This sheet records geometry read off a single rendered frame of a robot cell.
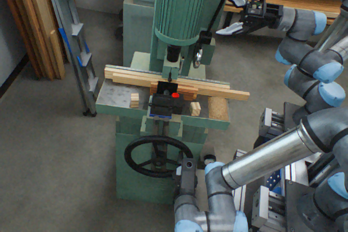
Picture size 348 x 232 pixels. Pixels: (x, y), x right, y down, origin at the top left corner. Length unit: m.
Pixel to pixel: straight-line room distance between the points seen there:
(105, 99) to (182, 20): 0.49
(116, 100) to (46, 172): 1.04
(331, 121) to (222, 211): 0.36
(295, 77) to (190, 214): 0.88
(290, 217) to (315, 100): 0.54
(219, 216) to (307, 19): 0.68
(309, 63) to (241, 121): 1.57
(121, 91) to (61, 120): 1.18
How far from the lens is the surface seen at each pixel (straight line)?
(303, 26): 1.02
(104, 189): 1.96
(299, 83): 1.41
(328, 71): 1.01
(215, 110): 1.19
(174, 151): 1.38
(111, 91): 1.24
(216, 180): 0.83
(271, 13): 0.99
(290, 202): 1.19
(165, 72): 1.15
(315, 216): 1.15
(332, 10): 3.51
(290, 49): 1.06
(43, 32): 2.47
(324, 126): 0.69
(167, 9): 0.98
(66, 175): 2.05
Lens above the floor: 1.75
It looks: 45 degrees down
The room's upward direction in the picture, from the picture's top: 11 degrees clockwise
